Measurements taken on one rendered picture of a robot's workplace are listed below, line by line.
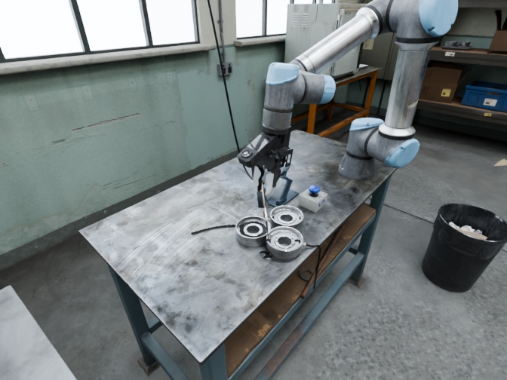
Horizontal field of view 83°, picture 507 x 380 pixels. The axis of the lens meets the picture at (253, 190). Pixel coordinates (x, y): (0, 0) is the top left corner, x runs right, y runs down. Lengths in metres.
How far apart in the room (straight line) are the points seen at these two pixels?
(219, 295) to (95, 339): 1.12
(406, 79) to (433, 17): 0.17
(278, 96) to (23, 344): 0.89
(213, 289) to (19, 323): 0.54
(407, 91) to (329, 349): 1.19
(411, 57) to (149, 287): 0.96
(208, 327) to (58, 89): 1.73
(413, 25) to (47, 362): 1.27
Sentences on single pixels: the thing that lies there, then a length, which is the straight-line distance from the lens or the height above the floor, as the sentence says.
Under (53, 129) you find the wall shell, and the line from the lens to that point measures 2.15.
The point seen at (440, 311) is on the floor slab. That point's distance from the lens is 1.98.
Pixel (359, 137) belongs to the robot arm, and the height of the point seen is 0.98.
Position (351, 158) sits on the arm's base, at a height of 0.88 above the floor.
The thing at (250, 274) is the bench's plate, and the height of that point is 0.80.
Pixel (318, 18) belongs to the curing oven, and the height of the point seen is 1.32.
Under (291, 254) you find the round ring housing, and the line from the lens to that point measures 0.81.
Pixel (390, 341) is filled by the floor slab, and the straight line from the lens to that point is 1.74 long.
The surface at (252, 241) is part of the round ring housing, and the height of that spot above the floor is 0.83.
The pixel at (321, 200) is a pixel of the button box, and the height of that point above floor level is 0.84.
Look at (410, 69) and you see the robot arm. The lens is 1.03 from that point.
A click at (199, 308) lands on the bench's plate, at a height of 0.80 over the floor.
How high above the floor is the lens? 1.39
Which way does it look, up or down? 32 degrees down
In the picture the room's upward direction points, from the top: straight up
